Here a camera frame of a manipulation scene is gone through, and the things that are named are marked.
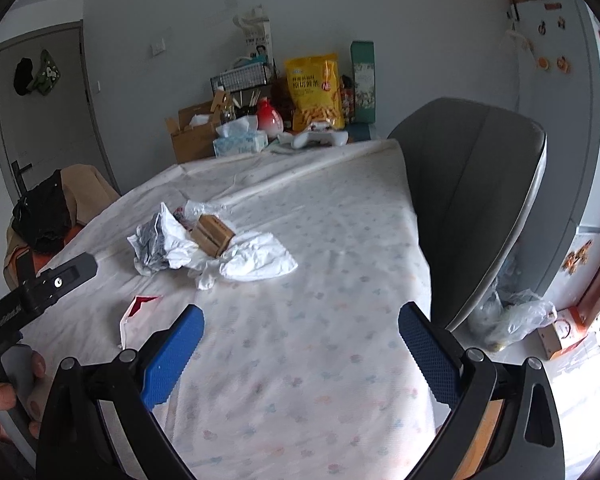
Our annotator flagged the black wire basket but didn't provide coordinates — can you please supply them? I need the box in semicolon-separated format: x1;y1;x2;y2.
210;64;276;95

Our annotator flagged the group of fridge magnets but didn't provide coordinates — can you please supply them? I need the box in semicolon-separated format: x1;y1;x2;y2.
535;2;600;276

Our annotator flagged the light blue tissue box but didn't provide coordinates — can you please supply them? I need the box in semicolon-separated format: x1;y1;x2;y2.
212;115;269;157

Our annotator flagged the open brown cardboard box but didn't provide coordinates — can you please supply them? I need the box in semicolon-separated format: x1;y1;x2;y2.
165;100;226;165

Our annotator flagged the clear plastic bag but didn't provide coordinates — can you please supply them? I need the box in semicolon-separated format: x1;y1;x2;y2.
470;287;558;351

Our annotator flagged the white paper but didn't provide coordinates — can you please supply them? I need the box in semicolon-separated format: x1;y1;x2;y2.
195;230;299;291

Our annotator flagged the red white bottle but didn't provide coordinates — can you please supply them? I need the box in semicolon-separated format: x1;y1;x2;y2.
256;97;285;134

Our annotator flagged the clear plastic wrapper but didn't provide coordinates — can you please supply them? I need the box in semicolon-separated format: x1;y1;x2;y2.
172;200;231;223

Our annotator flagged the orange cushion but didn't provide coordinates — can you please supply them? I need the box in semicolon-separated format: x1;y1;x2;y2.
30;227;83;271

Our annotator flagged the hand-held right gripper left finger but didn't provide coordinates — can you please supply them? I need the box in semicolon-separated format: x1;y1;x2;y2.
36;304;206;480

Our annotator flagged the black garment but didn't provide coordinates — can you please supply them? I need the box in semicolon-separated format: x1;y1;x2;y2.
12;170;76;253

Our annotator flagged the yellow snack bag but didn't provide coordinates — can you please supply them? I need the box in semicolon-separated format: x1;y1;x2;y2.
285;52;346;132

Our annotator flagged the black hat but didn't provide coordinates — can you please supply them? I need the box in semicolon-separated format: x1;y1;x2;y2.
12;57;37;96

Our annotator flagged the white dotted tablecloth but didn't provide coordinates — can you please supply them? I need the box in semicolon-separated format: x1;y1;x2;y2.
20;137;438;480

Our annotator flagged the beige coat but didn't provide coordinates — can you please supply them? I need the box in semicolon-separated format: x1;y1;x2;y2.
5;164;121;261

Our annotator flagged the grey chair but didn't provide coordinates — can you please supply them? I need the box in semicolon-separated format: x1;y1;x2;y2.
386;97;548;332

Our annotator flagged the small brown cardboard box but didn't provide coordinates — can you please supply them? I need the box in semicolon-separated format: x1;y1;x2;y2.
190;214;237;259

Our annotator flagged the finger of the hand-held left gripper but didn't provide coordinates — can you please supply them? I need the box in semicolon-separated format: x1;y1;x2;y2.
22;252;99;312

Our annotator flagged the white red paper bag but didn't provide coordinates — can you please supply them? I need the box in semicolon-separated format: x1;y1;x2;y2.
117;295;168;351

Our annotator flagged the grey door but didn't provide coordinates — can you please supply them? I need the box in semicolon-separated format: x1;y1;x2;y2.
0;20;121;201

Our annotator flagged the black door handle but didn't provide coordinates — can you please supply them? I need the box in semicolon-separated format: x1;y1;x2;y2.
11;160;33;193

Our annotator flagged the white grey plastic bag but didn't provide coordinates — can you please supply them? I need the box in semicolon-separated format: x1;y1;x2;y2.
126;202;201;277

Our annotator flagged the white hanging bag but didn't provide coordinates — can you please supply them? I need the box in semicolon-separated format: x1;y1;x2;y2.
502;27;538;61

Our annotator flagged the white game controller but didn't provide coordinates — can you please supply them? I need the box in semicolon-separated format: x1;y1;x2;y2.
278;127;349;149

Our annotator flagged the white fridge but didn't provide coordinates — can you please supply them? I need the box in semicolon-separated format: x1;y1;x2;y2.
505;0;600;311

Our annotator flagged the green plush hanging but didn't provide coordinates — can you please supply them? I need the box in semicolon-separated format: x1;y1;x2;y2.
34;49;63;96

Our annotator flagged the orange white box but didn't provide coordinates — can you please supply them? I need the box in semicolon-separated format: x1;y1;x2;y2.
537;307;592;361

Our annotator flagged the tall green box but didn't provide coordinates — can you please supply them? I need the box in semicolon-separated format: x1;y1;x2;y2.
350;40;377;125

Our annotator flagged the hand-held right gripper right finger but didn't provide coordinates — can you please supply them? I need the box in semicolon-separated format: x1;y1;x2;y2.
397;301;566;480

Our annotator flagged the dark cup with sticks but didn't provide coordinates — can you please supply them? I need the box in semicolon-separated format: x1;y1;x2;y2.
232;91;261;118

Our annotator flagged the white carton with handle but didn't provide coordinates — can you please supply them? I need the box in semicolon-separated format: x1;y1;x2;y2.
234;5;273;68

